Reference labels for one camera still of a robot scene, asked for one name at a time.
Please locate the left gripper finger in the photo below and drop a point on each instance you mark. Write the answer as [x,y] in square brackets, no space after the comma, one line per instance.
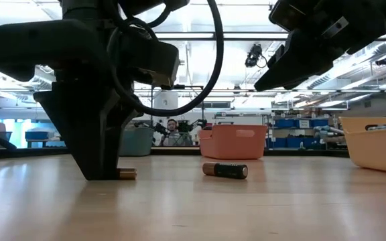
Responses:
[75,134]
[119,134]

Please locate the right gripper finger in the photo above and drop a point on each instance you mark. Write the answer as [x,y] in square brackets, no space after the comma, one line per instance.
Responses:
[275,57]
[300,63]

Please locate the black copper Duracell AA battery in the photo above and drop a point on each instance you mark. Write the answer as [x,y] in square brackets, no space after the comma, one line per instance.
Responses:
[127,173]
[224,170]

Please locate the black background robot arm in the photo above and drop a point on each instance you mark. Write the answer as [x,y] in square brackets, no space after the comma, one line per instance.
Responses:
[152,127]
[193,124]

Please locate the teal plastic bin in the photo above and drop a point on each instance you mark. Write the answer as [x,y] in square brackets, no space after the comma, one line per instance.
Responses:
[137,142]

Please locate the blue plastic tub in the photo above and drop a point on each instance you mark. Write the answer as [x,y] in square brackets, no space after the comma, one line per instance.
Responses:
[37,135]

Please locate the black ceiling speaker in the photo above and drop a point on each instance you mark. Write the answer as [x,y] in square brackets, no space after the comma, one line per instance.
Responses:
[383,61]

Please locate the person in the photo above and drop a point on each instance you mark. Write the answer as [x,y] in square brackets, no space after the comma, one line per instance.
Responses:
[172,132]

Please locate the blue storage bin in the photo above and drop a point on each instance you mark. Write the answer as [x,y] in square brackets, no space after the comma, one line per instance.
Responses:
[320,122]
[297,143]
[285,123]

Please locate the orange plastic bin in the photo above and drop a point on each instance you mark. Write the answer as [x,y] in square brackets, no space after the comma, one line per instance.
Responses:
[233,142]

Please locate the yellow plastic bin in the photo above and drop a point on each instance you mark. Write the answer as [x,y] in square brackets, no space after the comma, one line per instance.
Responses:
[377,147]

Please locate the black ceiling camera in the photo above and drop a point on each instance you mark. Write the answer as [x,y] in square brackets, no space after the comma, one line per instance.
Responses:
[254,55]

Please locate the silver ventilation duct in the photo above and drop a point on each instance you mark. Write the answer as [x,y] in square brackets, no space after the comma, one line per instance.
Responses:
[42,78]

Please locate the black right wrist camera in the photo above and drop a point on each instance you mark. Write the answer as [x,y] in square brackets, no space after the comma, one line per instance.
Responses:
[288,13]

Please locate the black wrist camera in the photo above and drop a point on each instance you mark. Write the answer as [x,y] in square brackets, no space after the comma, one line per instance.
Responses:
[288,13]
[156,60]

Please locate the black aluminium table frame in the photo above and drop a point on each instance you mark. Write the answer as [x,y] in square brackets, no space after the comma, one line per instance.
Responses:
[179,151]

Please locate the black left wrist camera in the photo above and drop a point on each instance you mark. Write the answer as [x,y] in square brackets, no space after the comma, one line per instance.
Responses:
[156,60]

